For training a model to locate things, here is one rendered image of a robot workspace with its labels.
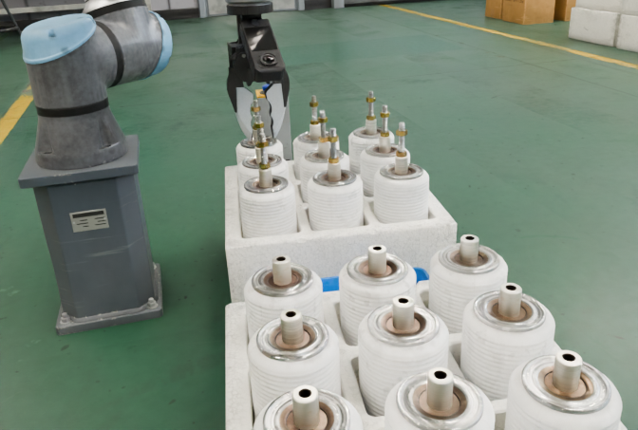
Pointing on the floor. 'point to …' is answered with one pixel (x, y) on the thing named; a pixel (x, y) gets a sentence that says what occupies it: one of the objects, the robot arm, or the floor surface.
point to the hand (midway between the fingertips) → (262, 132)
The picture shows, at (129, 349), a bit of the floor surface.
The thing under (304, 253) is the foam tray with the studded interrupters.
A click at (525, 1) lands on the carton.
